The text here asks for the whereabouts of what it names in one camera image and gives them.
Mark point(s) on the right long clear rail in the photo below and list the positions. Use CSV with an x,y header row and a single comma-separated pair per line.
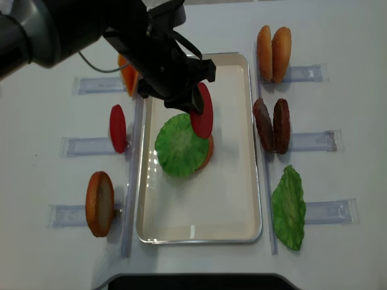
x,y
267,181

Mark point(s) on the brown meat patty outer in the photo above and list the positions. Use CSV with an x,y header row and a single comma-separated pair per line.
x,y
281,126

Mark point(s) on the white metal tray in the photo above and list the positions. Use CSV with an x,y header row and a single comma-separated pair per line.
x,y
219,203

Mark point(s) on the clear holder rail right bun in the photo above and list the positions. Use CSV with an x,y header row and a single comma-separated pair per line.
x,y
312,73

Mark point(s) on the brown meat patty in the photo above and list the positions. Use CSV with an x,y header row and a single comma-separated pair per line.
x,y
281,126
263,125

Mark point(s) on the clear holder rail near cheese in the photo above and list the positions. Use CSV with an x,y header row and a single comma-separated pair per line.
x,y
83,85

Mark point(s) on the clear holder rail right lettuce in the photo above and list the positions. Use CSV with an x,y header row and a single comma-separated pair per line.
x,y
332,212

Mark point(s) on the red tomato slice on holder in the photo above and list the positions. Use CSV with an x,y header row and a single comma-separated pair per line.
x,y
117,128

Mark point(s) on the bun half right holder inner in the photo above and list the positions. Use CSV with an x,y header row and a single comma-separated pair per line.
x,y
264,53

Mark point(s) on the bun half on left holder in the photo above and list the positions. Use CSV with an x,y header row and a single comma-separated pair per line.
x,y
99,204

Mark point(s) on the clear holder rail near tomato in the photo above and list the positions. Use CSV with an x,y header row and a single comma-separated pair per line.
x,y
74,147

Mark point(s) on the dark base at bottom edge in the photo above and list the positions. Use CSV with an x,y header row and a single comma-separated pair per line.
x,y
196,281

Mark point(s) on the green lettuce on tray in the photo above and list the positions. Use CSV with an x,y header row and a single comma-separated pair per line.
x,y
179,150

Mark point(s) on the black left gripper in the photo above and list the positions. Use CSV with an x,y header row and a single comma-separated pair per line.
x,y
170,65

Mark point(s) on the clear holder rail right patty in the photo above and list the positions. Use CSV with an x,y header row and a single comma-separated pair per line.
x,y
326,141

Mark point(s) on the bun half under lettuce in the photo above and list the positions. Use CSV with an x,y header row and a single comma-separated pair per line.
x,y
209,153

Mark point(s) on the brown meat patty inner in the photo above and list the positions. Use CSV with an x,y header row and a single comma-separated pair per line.
x,y
263,125

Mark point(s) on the bun half holder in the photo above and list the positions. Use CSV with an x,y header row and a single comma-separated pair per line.
x,y
264,53
281,51

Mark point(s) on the red tomato slice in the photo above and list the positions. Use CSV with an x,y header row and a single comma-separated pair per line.
x,y
202,124
117,128

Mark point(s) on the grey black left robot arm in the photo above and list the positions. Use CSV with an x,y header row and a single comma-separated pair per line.
x,y
48,32

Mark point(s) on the bun half right holder outer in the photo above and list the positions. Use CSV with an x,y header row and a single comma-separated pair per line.
x,y
281,51

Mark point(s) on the clear holder rail bun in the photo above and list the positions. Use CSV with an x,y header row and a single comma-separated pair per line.
x,y
312,73
66,216

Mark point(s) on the long clear rail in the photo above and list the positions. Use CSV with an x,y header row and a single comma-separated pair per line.
x,y
128,220
267,181

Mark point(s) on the clear holder rail near bun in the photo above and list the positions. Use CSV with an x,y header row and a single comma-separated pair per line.
x,y
66,216

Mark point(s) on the orange cheese slice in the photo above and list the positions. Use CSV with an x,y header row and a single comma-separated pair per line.
x,y
129,75

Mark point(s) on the left long clear rail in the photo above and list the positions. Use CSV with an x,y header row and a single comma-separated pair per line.
x,y
128,220

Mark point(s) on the green lettuce on right holder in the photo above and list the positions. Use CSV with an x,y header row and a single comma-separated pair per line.
x,y
289,209

